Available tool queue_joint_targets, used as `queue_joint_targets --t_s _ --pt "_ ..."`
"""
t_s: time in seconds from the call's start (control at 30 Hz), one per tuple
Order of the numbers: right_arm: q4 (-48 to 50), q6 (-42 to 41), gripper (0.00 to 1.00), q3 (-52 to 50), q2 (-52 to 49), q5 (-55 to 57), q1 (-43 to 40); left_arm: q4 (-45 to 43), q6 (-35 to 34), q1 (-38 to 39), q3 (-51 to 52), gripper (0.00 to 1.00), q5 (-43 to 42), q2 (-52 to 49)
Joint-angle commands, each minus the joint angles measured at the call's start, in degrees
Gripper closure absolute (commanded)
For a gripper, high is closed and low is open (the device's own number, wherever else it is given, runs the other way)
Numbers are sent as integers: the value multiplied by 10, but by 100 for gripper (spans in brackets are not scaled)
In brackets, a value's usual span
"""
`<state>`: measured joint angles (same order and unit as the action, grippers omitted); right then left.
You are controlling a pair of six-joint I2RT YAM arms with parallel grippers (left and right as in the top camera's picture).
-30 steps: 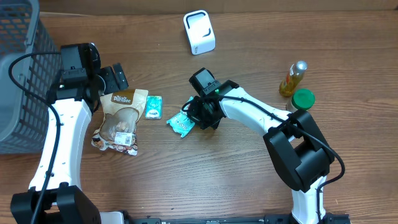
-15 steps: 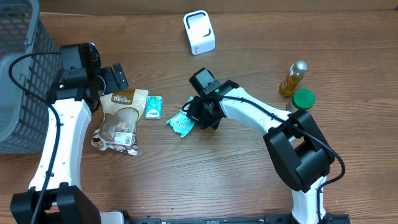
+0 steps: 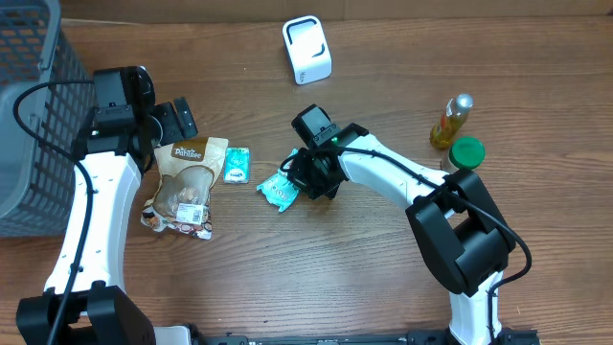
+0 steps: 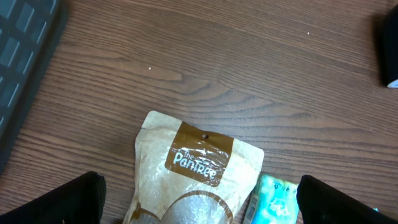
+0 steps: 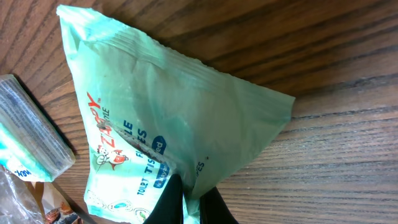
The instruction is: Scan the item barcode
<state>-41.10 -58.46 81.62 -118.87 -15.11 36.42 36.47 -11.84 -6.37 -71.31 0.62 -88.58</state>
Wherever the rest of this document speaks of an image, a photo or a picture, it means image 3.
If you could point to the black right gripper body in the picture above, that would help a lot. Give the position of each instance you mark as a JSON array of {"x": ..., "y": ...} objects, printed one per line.
[{"x": 310, "y": 175}]

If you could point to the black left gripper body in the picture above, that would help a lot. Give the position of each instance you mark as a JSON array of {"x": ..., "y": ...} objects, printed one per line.
[{"x": 173, "y": 120}]

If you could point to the teal white box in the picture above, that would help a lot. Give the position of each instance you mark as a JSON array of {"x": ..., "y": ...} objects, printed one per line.
[{"x": 277, "y": 189}]

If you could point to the teal tissue packet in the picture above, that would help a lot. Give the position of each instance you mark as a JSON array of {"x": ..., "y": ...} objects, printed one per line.
[{"x": 237, "y": 166}]

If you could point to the white packet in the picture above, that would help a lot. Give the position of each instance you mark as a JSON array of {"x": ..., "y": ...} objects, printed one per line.
[{"x": 188, "y": 172}]

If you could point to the green lid jar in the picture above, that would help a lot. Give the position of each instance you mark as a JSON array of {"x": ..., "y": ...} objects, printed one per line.
[{"x": 465, "y": 153}]

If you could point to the yellow oil bottle silver cap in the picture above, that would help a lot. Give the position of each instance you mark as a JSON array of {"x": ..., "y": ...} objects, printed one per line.
[{"x": 455, "y": 115}]

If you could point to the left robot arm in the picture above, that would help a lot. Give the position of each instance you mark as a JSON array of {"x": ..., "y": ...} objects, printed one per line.
[{"x": 84, "y": 300}]

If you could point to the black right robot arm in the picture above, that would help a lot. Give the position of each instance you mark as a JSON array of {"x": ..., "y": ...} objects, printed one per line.
[{"x": 462, "y": 236}]

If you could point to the white barcode scanner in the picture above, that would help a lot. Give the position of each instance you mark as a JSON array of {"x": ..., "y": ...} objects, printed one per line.
[{"x": 307, "y": 49}]

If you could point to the grey plastic mesh basket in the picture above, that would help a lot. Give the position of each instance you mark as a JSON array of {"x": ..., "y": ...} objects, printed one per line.
[{"x": 44, "y": 88}]

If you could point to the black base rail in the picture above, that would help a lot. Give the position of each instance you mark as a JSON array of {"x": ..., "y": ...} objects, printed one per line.
[{"x": 335, "y": 340}]

